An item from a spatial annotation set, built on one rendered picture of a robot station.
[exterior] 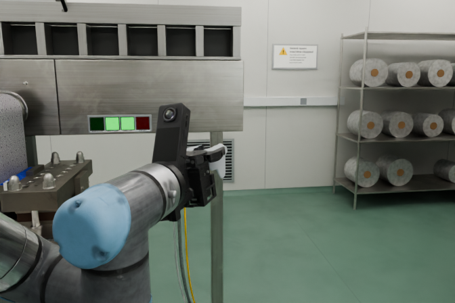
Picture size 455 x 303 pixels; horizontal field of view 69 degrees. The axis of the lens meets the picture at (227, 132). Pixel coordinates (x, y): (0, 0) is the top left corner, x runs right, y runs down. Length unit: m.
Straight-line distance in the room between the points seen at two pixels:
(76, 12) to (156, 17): 0.30
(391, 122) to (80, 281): 3.70
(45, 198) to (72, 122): 0.41
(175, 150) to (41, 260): 0.21
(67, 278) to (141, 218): 0.12
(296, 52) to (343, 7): 0.74
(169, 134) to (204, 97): 0.90
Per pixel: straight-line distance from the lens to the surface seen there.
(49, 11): 1.50
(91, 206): 0.35
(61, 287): 0.46
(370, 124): 3.81
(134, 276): 0.41
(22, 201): 1.19
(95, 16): 1.45
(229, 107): 1.41
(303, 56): 3.95
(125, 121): 1.42
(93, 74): 1.44
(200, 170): 0.52
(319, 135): 4.10
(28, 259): 0.47
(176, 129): 0.51
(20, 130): 1.41
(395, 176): 4.11
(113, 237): 0.36
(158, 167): 0.45
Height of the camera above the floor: 1.37
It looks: 9 degrees down
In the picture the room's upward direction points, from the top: straight up
